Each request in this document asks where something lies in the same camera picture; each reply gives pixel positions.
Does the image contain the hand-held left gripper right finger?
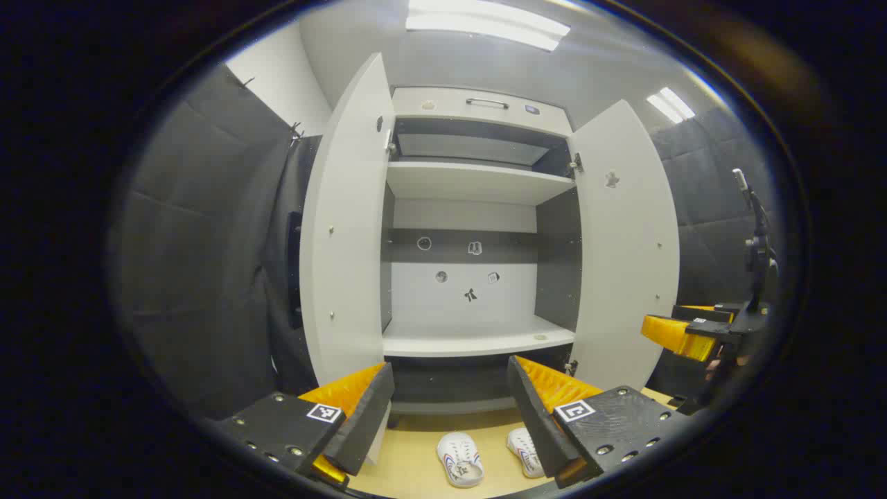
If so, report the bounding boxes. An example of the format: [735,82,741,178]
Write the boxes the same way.
[507,356,694,489]

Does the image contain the ceiling light panel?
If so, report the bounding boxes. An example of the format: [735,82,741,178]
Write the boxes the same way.
[405,0,571,53]
[647,87,696,124]

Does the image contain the white shoe cabinet door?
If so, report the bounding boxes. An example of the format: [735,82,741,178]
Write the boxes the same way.
[299,52,396,465]
[568,99,681,392]

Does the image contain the black backdrop cloth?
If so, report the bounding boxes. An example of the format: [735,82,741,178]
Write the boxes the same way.
[107,62,787,423]

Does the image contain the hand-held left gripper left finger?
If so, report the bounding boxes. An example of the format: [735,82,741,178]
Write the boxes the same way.
[215,362,396,486]

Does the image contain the white shoe cabinet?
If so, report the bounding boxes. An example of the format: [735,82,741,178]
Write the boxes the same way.
[299,52,681,417]

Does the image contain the white canvas shoe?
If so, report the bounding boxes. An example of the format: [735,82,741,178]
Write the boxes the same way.
[437,432,484,489]
[507,426,546,479]

